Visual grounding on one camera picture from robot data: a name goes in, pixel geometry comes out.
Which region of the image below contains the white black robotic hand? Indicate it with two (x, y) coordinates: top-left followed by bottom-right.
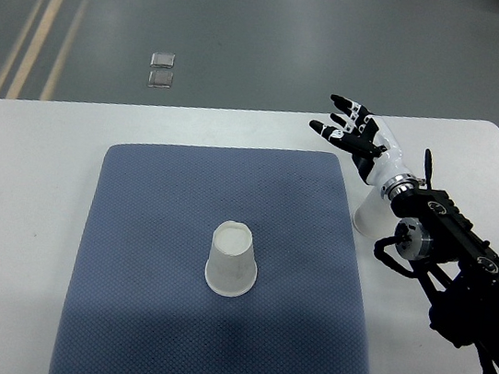
(309, 95), (418, 202)

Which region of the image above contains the white paper cup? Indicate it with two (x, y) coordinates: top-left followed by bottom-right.
(353, 189), (397, 240)
(204, 220), (258, 298)

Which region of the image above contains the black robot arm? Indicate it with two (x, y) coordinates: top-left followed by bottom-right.
(373, 153), (499, 374)

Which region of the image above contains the white paper cup on mat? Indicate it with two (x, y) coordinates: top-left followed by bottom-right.
(204, 220), (258, 298)

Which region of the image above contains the upper metal floor plate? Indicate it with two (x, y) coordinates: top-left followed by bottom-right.
(150, 52), (176, 69)

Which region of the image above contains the blue quilted cushion mat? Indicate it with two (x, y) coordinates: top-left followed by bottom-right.
(50, 144), (369, 374)

